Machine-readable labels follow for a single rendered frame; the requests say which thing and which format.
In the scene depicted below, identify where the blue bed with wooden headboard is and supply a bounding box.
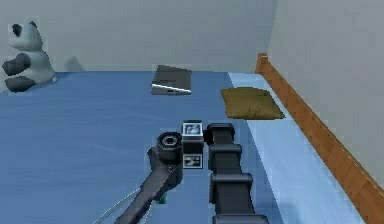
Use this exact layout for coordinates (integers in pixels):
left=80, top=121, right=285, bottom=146
left=0, top=52, right=384, bottom=224

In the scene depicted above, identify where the black and white panda plush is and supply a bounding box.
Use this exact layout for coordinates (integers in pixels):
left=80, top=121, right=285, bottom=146
left=1, top=20, right=58, bottom=94

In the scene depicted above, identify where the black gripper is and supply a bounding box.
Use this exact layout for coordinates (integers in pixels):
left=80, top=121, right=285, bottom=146
left=91, top=131, right=184, bottom=224

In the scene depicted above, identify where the dark grey laptop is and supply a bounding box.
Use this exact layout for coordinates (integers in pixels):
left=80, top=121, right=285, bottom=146
left=151, top=64, right=193, bottom=97

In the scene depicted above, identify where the olive brown pillow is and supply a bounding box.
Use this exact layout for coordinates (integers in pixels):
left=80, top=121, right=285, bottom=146
left=219, top=86, right=287, bottom=121

